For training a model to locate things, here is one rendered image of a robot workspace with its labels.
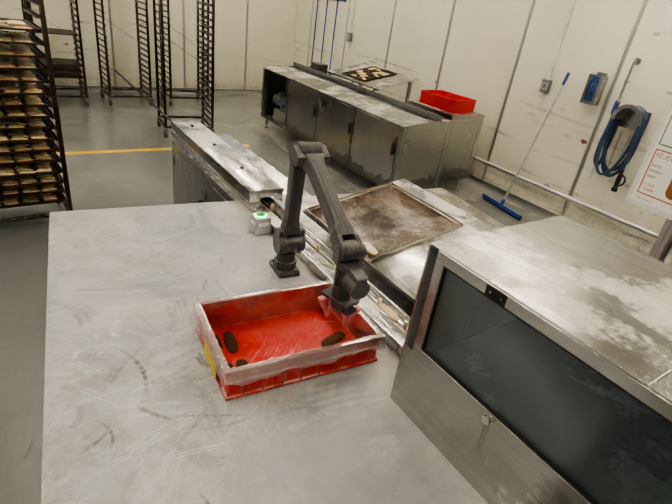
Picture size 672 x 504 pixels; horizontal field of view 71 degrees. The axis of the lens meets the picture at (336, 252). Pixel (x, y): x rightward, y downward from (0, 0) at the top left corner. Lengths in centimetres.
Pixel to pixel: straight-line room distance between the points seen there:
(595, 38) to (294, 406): 472
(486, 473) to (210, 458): 61
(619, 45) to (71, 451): 504
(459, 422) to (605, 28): 460
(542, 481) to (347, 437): 45
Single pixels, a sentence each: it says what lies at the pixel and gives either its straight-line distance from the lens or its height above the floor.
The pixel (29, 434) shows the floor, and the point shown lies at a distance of 248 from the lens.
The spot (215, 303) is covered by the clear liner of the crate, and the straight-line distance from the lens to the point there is 147.
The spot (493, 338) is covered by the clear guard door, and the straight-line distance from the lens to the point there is 104.
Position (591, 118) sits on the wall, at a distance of 534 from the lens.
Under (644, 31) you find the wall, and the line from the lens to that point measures 522.
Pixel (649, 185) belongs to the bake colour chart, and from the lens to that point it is 191.
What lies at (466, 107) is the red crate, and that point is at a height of 93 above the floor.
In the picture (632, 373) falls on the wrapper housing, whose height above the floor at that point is 130.
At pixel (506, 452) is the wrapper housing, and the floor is 98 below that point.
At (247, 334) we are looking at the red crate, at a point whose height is 82.
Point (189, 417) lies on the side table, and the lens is 128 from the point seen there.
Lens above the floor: 176
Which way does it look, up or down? 28 degrees down
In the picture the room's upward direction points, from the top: 9 degrees clockwise
